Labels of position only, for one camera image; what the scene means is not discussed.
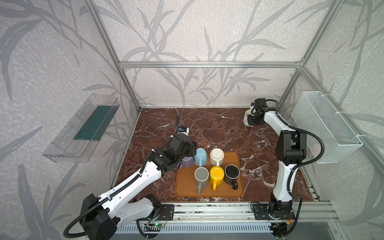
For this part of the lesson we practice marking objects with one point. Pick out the black mug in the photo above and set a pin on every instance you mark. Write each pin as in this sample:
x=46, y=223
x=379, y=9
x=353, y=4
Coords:
x=232, y=173

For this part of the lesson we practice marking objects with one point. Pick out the clear plastic wall bin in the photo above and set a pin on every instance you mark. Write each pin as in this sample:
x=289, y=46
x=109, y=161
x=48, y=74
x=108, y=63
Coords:
x=79, y=138

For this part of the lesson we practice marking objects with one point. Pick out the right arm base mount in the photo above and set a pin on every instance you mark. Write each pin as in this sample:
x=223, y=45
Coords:
x=272, y=212

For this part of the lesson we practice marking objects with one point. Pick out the aluminium front rail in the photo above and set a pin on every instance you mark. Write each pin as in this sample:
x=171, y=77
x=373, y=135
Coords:
x=231, y=212

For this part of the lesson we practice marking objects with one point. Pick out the green circuit board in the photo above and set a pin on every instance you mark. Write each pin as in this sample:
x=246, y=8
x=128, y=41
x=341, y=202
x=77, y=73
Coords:
x=155, y=226

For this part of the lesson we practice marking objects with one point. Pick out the light blue mug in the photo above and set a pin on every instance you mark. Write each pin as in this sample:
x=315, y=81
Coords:
x=201, y=157

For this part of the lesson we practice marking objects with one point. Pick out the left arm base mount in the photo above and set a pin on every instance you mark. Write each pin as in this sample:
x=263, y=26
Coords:
x=162, y=212

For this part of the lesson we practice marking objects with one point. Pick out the purple mug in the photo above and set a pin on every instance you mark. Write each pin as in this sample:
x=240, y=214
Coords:
x=187, y=162

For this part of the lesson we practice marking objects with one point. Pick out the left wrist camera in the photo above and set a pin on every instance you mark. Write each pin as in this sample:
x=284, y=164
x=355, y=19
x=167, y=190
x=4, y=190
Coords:
x=183, y=130

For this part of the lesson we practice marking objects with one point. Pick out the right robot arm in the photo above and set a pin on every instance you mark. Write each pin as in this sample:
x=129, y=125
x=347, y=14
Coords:
x=291, y=150

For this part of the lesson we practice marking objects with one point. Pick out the pink object in basket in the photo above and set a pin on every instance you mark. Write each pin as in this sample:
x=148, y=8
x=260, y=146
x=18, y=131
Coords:
x=316, y=149

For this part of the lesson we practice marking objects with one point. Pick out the grey mug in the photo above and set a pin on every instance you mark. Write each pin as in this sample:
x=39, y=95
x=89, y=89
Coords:
x=201, y=175

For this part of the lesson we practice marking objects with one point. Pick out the cream white mug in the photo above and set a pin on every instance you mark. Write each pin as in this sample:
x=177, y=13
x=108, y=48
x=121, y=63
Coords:
x=217, y=157

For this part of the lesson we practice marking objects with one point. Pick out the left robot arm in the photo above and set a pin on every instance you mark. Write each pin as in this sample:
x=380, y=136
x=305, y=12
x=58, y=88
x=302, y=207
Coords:
x=101, y=216

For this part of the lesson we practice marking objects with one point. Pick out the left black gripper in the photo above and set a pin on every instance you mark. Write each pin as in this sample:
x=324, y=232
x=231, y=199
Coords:
x=188, y=149

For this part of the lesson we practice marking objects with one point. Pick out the yellow mug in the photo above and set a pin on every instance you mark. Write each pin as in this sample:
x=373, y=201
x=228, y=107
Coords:
x=216, y=177

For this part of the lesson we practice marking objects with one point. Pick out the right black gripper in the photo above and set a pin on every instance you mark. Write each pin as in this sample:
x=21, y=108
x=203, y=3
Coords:
x=252, y=117

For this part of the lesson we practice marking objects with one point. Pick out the white faceted mug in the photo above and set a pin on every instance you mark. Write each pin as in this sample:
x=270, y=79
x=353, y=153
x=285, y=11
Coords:
x=247, y=119

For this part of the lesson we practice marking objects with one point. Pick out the brown rectangular tray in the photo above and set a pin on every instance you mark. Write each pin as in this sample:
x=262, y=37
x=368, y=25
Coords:
x=192, y=182

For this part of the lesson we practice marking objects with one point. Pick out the white wire basket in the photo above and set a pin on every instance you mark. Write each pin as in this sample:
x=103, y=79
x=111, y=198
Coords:
x=314, y=113

